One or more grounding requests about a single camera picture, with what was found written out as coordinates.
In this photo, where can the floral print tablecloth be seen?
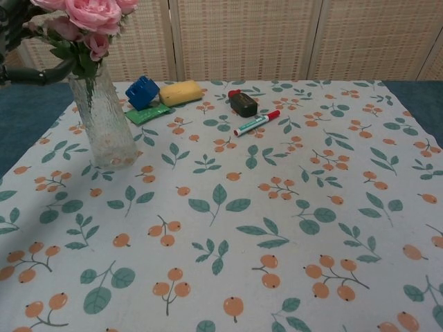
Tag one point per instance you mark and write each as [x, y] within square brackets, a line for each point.
[242, 214]

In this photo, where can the textured clear glass vase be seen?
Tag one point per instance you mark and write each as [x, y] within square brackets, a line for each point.
[105, 131]

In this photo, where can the yellow sponge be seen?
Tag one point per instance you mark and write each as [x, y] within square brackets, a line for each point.
[181, 92]

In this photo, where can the pink rose bouquet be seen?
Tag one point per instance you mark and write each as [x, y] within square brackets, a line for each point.
[145, 45]

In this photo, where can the pink artificial flower bouquet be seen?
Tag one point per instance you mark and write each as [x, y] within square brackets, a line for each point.
[90, 20]

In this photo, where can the woven bamboo screen panel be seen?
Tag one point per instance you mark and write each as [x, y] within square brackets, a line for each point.
[249, 41]
[436, 65]
[377, 41]

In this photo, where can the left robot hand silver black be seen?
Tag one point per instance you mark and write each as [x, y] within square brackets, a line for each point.
[34, 74]

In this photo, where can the black ink bottle red cap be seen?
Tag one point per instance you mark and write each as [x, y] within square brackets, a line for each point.
[244, 103]

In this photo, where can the green plastic packet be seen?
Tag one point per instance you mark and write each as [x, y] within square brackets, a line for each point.
[147, 114]

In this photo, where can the blue plastic toy block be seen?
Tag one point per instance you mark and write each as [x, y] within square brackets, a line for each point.
[142, 92]

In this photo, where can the red capped whiteboard marker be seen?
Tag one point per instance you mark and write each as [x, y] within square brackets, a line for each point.
[257, 122]

